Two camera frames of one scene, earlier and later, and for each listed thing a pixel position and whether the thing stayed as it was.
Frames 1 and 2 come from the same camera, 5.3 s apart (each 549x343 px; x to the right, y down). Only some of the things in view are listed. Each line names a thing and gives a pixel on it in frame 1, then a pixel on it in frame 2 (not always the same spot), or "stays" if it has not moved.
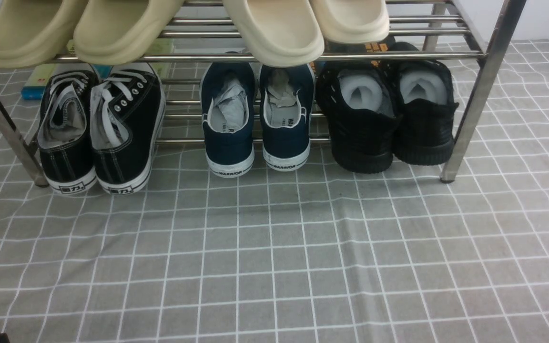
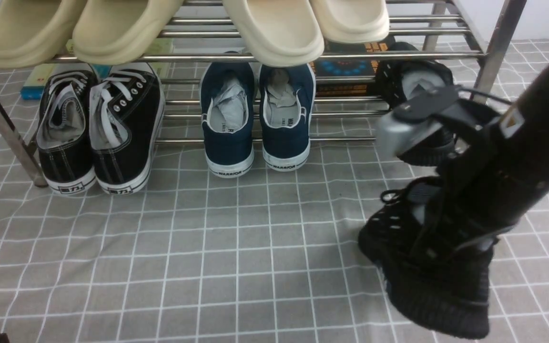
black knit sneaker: [360, 101] to [448, 287]
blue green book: [34, 86] stays
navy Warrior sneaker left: [228, 96] stays
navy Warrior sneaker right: [287, 97] stays
